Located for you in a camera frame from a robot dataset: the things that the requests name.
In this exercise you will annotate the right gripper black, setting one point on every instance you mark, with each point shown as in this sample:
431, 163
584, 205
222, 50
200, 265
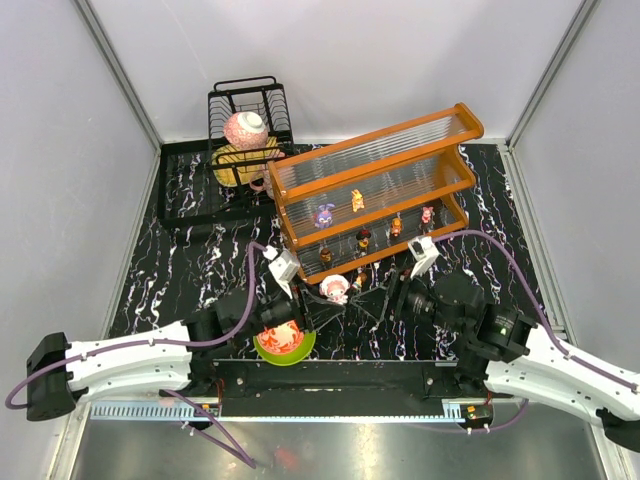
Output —
396, 297

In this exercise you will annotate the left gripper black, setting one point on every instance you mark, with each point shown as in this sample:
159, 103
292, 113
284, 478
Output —
304, 310

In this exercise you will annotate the pink flamingo toy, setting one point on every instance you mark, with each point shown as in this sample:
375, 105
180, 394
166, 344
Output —
335, 288

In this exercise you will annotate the purple bunny toy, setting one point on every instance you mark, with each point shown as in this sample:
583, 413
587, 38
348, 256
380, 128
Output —
324, 216

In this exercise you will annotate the small orange figure toy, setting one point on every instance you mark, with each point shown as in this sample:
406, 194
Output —
357, 200

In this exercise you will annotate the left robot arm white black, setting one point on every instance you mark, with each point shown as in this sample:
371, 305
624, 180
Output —
180, 355

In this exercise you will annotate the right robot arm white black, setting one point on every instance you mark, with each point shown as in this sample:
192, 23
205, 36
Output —
508, 353

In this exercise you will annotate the brown figure toy on shelf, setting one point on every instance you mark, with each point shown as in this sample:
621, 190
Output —
325, 255

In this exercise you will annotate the orange figure toy on shelf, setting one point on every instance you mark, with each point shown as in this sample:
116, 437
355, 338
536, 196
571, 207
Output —
396, 227

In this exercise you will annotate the orange clear display shelf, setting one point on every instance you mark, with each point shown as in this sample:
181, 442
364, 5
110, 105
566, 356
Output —
399, 170

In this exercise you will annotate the brown haired boy toy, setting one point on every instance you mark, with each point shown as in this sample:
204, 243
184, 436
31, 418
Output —
359, 281

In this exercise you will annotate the green bowl red pattern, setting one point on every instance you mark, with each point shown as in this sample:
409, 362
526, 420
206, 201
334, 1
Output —
284, 345

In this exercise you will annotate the black haired figure toy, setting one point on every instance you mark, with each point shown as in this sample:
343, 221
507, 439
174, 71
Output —
363, 238

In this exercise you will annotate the pink pig toy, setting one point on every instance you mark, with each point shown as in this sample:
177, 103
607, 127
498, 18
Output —
427, 215

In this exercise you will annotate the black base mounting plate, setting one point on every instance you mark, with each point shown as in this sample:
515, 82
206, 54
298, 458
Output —
333, 389

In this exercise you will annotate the pink mug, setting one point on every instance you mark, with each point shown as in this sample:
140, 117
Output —
261, 182

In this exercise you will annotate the yellow patterned bowl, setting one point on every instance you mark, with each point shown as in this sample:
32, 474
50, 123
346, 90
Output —
233, 167

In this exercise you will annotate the pink patterned bowl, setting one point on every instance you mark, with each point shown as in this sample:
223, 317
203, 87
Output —
246, 131

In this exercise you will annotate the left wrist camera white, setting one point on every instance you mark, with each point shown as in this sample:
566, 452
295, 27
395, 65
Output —
283, 266

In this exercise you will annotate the black wire dish rack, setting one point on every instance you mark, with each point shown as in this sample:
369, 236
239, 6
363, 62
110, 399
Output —
188, 193

